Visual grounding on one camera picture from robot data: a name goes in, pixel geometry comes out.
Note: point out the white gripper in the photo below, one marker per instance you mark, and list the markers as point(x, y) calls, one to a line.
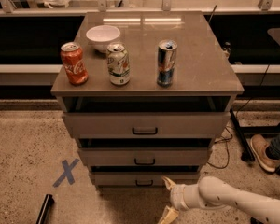
point(177, 197)

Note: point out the grey bottom drawer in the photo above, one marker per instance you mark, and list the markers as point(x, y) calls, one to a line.
point(138, 179)

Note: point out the grey drawer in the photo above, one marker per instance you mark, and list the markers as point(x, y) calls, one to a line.
point(143, 156)
point(138, 179)
point(146, 125)

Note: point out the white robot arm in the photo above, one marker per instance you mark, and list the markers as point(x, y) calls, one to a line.
point(212, 193)

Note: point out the grey middle drawer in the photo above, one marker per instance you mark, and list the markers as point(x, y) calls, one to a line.
point(143, 156)

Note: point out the grey top drawer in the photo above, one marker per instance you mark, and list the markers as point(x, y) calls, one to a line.
point(146, 125)

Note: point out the grey drawer cabinet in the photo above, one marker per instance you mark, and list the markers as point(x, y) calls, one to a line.
point(159, 94)

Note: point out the black table leg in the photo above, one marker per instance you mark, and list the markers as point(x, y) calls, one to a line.
point(247, 154)

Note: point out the tan shoe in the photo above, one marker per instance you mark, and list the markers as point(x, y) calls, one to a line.
point(259, 145)

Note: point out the blue tape cross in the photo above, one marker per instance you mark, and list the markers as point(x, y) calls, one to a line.
point(67, 173)

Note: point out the black bar on floor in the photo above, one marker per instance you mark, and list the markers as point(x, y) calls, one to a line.
point(45, 209)

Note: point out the white green soda can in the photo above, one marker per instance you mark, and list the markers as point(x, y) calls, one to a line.
point(118, 63)

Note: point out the blue silver energy drink can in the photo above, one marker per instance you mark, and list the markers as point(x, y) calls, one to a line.
point(167, 50)

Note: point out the red cola can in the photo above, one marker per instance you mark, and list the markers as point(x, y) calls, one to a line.
point(72, 58)

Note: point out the white bowl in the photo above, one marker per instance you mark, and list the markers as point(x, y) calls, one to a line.
point(101, 36)

